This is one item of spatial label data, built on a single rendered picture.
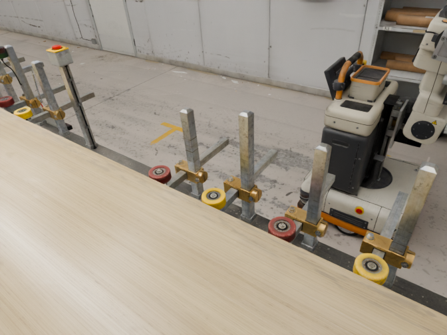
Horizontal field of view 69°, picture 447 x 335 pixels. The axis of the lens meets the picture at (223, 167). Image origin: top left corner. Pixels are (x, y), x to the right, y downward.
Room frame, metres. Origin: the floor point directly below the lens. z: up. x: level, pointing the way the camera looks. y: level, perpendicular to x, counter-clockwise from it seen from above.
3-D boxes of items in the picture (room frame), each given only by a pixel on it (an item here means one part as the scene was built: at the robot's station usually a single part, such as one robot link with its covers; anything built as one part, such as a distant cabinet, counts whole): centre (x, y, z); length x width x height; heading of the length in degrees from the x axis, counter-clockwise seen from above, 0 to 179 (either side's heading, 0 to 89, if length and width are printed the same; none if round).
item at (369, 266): (0.49, -0.35, 0.85); 0.08 x 0.08 x 0.11
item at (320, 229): (0.75, -0.26, 0.81); 0.14 x 0.06 x 0.05; 52
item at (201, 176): (1.06, 0.13, 0.81); 0.14 x 0.06 x 0.05; 52
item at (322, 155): (0.74, -0.28, 0.88); 0.04 x 0.04 x 0.48; 52
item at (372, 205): (1.60, -0.92, 0.16); 0.67 x 0.64 x 0.25; 51
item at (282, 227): (0.65, -0.16, 0.85); 0.08 x 0.08 x 0.11
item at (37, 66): (1.67, 0.90, 0.89); 0.04 x 0.04 x 0.48; 52
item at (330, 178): (0.80, -0.28, 0.80); 0.43 x 0.03 x 0.04; 142
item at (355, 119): (1.66, -0.84, 0.59); 0.55 x 0.34 x 0.83; 141
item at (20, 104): (1.91, 1.08, 0.84); 0.43 x 0.03 x 0.04; 142
